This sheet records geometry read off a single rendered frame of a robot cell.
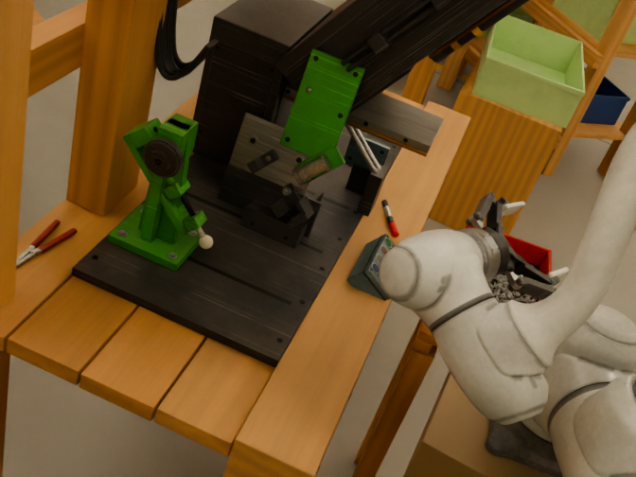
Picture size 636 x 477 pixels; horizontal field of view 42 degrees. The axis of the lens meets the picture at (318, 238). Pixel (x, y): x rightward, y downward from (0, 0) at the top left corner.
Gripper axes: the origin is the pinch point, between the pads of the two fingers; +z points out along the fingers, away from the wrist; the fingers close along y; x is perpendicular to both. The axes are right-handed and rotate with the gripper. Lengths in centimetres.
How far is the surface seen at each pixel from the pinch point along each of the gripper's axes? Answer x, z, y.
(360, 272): 36.0, -0.9, 15.7
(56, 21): 30, -48, 72
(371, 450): 80, 24, -14
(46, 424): 148, -14, 36
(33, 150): 184, 46, 157
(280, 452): 37, -41, -11
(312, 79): 20, -3, 53
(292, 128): 30, -4, 48
